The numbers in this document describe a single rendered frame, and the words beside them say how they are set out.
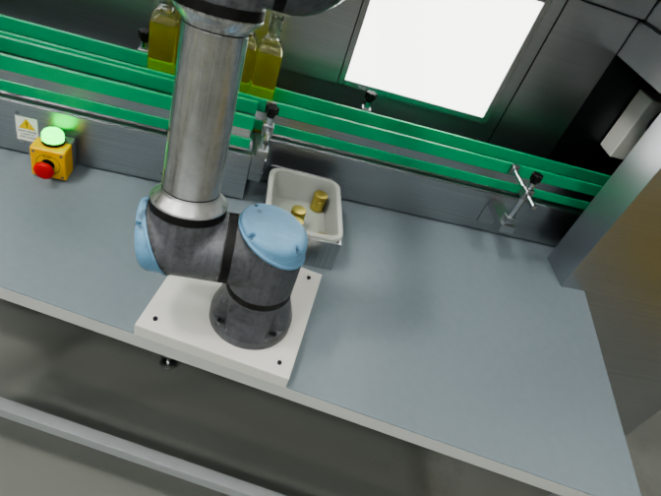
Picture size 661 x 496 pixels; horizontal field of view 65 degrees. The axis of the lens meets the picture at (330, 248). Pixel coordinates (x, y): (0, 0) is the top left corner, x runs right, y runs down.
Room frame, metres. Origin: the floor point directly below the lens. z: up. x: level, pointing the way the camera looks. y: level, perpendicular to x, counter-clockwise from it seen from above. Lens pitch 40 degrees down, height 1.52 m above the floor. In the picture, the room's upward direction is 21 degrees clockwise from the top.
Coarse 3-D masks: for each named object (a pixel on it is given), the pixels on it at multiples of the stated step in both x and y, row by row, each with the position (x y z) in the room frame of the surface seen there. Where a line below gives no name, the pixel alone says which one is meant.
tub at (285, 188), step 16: (272, 176) 0.99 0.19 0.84; (288, 176) 1.03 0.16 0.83; (304, 176) 1.04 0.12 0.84; (272, 192) 1.01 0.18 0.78; (288, 192) 1.03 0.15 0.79; (304, 192) 1.04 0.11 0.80; (336, 192) 1.03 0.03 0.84; (288, 208) 0.99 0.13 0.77; (336, 208) 0.97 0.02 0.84; (304, 224) 0.95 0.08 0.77; (320, 224) 0.98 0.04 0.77; (336, 224) 0.91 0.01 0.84; (336, 240) 0.86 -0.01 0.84
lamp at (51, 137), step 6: (42, 132) 0.82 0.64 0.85; (48, 132) 0.82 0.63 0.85; (54, 132) 0.83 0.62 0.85; (60, 132) 0.84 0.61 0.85; (42, 138) 0.81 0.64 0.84; (48, 138) 0.81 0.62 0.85; (54, 138) 0.82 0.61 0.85; (60, 138) 0.83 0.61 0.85; (42, 144) 0.81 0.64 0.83; (48, 144) 0.81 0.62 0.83; (54, 144) 0.82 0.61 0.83; (60, 144) 0.83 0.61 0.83
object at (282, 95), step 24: (0, 24) 1.00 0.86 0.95; (24, 24) 1.01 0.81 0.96; (96, 48) 1.05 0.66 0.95; (120, 48) 1.07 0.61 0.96; (288, 96) 1.17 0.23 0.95; (312, 96) 1.19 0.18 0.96; (360, 120) 1.22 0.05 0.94; (384, 120) 1.24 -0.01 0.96; (456, 144) 1.29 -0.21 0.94; (480, 144) 1.31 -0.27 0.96; (552, 168) 1.37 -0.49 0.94; (576, 168) 1.39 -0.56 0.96
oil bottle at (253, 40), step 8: (248, 40) 1.08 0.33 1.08; (256, 40) 1.10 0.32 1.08; (248, 48) 1.08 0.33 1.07; (256, 48) 1.09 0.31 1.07; (248, 56) 1.08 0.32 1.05; (248, 64) 1.08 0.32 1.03; (248, 72) 1.08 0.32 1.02; (248, 80) 1.08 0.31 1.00; (240, 88) 1.08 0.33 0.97; (248, 88) 1.09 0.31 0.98
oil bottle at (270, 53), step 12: (264, 36) 1.12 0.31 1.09; (264, 48) 1.09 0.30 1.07; (276, 48) 1.10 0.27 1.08; (264, 60) 1.10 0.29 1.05; (276, 60) 1.10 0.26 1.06; (264, 72) 1.10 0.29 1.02; (276, 72) 1.11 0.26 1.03; (252, 84) 1.09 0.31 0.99; (264, 84) 1.10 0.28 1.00; (264, 96) 1.10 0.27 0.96
